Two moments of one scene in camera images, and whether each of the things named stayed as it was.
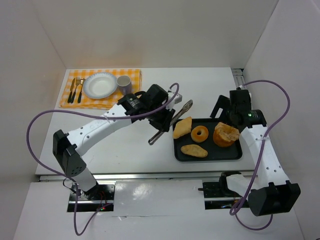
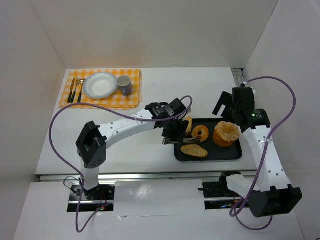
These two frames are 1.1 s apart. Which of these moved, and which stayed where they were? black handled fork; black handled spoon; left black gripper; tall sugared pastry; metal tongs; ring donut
Moved: metal tongs; left black gripper
Stayed: black handled spoon; black handled fork; ring donut; tall sugared pastry
